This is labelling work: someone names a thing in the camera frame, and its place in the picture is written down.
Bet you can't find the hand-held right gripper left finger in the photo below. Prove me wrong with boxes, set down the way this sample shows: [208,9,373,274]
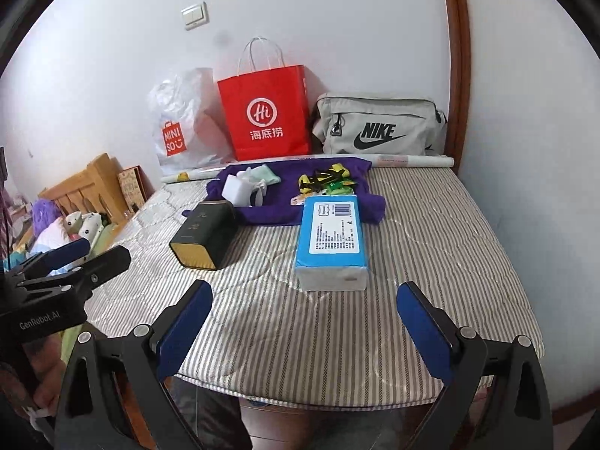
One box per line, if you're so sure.
[51,279,214,450]

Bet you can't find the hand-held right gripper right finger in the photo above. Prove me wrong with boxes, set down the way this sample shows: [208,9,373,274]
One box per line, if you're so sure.
[396,281,554,450]

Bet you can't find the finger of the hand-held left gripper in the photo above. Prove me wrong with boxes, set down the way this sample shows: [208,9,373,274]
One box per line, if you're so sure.
[19,237,91,282]
[61,245,131,291]

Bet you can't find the blue tissue pack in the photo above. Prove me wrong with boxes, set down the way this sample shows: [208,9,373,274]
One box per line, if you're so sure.
[294,195,369,291]

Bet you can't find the yellow black rubber case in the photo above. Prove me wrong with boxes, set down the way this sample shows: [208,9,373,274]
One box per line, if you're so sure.
[299,163,350,195]

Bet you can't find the person's left hand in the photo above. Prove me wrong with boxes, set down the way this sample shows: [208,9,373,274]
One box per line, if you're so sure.
[28,330,69,408]

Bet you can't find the white dotted plush toy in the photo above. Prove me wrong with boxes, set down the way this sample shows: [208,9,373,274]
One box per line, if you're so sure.
[63,211,104,245]

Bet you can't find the purple plush toy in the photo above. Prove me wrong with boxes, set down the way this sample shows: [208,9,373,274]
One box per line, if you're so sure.
[33,199,64,226]

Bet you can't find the wooden headboard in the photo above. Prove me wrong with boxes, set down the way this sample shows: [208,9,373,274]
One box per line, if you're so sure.
[40,153,129,226]

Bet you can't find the brown patterned box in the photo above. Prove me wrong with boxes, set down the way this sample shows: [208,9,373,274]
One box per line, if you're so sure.
[117,165,146,209]

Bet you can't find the grey striped mattress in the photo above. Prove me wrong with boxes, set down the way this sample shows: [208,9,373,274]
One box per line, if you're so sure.
[79,166,547,406]

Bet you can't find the dark green tea box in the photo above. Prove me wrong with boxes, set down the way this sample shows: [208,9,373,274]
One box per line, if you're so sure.
[169,200,237,271]

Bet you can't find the purple cloth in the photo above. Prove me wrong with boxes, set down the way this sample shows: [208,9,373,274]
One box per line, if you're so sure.
[206,159,386,226]

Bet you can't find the rolled white poster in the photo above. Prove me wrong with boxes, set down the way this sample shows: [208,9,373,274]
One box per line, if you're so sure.
[160,154,455,186]

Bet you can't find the white plastic shopping bag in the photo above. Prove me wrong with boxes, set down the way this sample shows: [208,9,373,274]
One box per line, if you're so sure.
[147,68,235,176]

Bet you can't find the red paper bag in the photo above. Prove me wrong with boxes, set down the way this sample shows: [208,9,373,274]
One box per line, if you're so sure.
[217,36,312,161]

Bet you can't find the grey fabric bag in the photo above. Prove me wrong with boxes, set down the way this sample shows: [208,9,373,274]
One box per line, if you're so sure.
[312,93,448,155]

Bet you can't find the white wall light switch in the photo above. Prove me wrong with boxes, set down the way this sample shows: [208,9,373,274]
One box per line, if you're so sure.
[181,2,208,29]

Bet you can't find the brown wooden door frame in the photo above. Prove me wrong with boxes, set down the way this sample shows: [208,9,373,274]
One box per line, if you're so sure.
[438,0,472,170]

